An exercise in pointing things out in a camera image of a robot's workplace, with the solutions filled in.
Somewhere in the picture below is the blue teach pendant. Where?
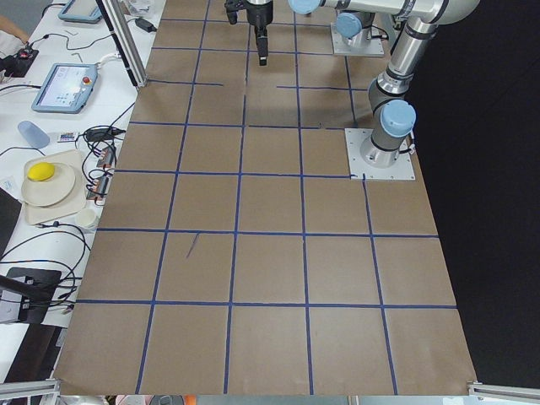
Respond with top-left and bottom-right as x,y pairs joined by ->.
31,63 -> 98,114
57,0 -> 102,24

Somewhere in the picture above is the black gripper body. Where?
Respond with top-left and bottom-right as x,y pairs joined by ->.
224,0 -> 273,40

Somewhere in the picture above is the black electronics box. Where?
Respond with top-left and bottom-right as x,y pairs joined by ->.
1,46 -> 39,78

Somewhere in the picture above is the beige plate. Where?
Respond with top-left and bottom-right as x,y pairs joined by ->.
21,163 -> 76,207

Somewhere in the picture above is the yellow lemon toy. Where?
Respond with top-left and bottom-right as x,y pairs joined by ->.
27,162 -> 56,181

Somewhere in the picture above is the black power adapter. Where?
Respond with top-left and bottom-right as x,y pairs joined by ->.
135,18 -> 157,33

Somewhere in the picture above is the aluminium frame post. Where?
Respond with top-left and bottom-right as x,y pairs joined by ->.
96,0 -> 148,89

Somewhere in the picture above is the light blue cup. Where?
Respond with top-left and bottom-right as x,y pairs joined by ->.
18,121 -> 50,149

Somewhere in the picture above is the beige tray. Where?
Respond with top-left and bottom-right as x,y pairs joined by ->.
21,149 -> 86,225

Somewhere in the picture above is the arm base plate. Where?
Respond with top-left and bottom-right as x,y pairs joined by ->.
344,128 -> 415,181
330,23 -> 385,57

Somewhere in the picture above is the white paper cup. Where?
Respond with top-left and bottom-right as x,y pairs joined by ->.
74,208 -> 100,230

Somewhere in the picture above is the small remote control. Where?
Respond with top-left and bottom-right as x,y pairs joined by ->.
57,132 -> 79,143

